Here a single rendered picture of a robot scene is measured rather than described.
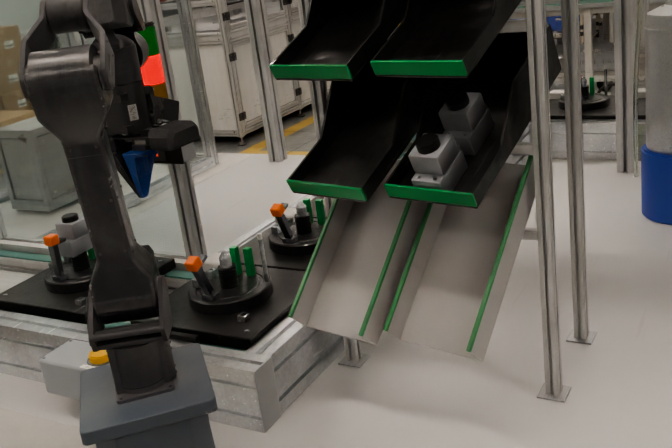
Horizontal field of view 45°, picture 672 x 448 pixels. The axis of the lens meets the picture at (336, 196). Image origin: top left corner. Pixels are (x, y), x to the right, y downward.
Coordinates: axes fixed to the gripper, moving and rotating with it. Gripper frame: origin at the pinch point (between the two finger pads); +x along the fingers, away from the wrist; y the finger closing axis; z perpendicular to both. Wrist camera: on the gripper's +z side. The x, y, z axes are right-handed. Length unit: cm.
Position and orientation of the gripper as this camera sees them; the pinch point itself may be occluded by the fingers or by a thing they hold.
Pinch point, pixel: (138, 172)
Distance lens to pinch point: 112.0
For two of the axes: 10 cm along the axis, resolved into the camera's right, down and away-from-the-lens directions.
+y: -8.7, -0.5, 4.9
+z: 4.8, -3.3, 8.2
